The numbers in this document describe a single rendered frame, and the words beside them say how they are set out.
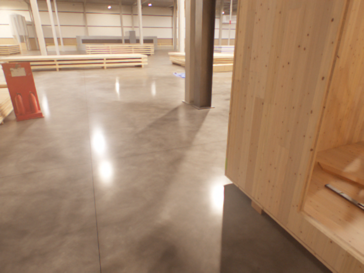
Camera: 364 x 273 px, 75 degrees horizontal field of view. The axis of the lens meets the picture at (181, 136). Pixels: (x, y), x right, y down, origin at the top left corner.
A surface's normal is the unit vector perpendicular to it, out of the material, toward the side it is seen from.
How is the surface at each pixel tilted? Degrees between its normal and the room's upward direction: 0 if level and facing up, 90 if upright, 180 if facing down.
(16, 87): 90
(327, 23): 90
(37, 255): 0
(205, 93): 90
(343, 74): 90
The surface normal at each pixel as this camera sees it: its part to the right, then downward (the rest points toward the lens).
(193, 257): 0.00, -0.93
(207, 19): 0.39, 0.34
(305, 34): -0.92, 0.15
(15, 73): 0.61, 0.29
